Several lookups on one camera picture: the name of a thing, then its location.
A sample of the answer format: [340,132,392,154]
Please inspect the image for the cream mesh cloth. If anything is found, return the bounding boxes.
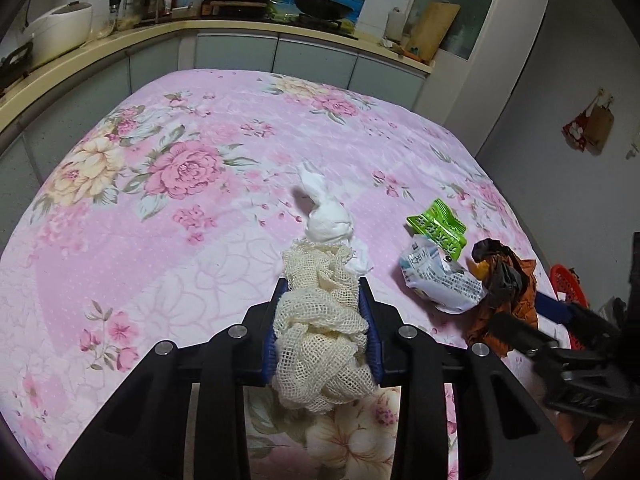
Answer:
[271,240,376,414]

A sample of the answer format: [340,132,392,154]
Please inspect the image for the brown and black plastic bag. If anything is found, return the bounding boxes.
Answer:
[464,238,538,358]

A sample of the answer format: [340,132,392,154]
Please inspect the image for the white knotted plastic bag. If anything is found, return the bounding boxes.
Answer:
[297,160,373,278]

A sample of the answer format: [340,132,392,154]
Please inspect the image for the green snack wrapper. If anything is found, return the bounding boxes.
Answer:
[407,198,466,260]

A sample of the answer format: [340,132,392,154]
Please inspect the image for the person's right hand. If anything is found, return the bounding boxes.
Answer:
[556,412,631,464]

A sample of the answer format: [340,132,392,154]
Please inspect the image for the red plastic mesh basket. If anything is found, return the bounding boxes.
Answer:
[548,263,591,354]

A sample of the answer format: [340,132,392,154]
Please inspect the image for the white printed snack packet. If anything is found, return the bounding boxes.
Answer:
[398,235,486,315]

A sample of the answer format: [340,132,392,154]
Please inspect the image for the pink floral tablecloth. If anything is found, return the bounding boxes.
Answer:
[1,70,535,478]

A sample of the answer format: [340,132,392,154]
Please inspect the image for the hanging red cloth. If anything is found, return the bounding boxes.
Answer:
[562,108,589,152]

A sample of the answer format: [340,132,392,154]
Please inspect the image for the hanging brown board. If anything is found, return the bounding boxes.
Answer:
[584,96,614,154]

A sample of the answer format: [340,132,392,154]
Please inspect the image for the white plastic bottle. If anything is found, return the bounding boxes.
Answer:
[385,6,406,44]

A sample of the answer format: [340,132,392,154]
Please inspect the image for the wooden cutting board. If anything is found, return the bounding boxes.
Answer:
[406,2,461,63]

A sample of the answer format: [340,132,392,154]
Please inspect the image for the black wok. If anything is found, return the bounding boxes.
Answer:
[294,0,354,22]

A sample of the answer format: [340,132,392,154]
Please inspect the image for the black countertop appliance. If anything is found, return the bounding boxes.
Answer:
[0,40,34,96]

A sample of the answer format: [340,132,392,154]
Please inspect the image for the white rice cooker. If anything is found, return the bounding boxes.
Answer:
[24,1,93,67]

